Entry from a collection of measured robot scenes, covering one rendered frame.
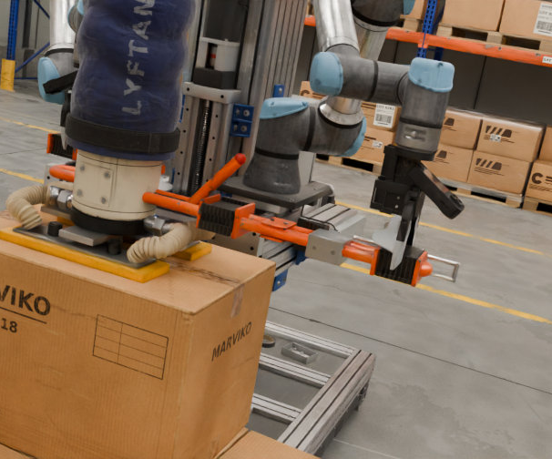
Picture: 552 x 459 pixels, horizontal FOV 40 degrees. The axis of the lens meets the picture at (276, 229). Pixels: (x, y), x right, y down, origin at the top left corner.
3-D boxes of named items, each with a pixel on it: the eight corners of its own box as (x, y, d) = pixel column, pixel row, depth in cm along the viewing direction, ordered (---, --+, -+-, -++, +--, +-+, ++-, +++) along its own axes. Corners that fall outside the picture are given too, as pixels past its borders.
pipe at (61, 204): (4, 219, 153) (6, 192, 152) (78, 201, 176) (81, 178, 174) (151, 264, 142) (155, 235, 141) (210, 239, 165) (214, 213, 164)
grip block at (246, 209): (193, 229, 146) (197, 199, 145) (215, 220, 155) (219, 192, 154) (232, 239, 144) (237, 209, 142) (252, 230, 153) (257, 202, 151)
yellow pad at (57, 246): (-5, 239, 152) (-3, 214, 151) (28, 229, 161) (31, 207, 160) (143, 284, 141) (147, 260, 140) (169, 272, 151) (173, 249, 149)
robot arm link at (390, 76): (368, 57, 144) (383, 61, 133) (424, 66, 146) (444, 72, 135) (360, 99, 146) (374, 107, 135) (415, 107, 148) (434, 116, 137)
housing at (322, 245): (303, 257, 141) (307, 233, 140) (314, 249, 147) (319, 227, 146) (339, 267, 139) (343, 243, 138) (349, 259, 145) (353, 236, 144)
